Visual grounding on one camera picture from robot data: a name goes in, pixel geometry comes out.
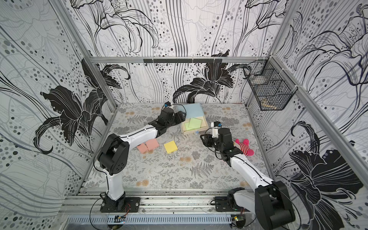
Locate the yellow sticky notes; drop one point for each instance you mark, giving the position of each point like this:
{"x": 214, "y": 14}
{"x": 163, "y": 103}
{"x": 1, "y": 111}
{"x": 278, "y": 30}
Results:
{"x": 170, "y": 147}

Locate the green sticky notes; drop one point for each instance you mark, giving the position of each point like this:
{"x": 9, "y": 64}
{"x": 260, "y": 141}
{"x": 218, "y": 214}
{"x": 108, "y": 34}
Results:
{"x": 187, "y": 127}
{"x": 195, "y": 123}

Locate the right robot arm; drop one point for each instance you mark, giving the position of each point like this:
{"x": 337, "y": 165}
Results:
{"x": 269, "y": 200}

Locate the pink sticky notes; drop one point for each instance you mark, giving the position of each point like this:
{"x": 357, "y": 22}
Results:
{"x": 152, "y": 144}
{"x": 142, "y": 148}

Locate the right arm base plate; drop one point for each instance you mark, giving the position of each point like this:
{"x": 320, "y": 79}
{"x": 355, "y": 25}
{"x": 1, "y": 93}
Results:
{"x": 225, "y": 204}

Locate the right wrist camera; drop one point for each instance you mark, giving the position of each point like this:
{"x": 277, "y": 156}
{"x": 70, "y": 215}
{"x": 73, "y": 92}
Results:
{"x": 215, "y": 126}

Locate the black wire basket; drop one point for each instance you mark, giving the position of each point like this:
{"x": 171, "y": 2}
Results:
{"x": 269, "y": 83}

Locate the pink striped plush toy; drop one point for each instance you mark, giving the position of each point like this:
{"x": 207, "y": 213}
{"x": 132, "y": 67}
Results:
{"x": 244, "y": 147}

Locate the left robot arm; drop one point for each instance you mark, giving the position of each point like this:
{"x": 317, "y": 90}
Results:
{"x": 114, "y": 153}

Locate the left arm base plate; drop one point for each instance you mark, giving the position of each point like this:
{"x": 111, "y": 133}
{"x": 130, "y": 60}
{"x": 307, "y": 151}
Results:
{"x": 124, "y": 204}

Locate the white slotted cable duct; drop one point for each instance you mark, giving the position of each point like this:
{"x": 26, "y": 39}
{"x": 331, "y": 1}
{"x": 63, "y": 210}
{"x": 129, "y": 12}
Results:
{"x": 151, "y": 219}

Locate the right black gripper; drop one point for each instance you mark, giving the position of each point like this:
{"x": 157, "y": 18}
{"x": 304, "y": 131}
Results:
{"x": 208, "y": 139}

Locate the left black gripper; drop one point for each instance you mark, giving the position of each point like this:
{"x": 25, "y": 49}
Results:
{"x": 178, "y": 116}

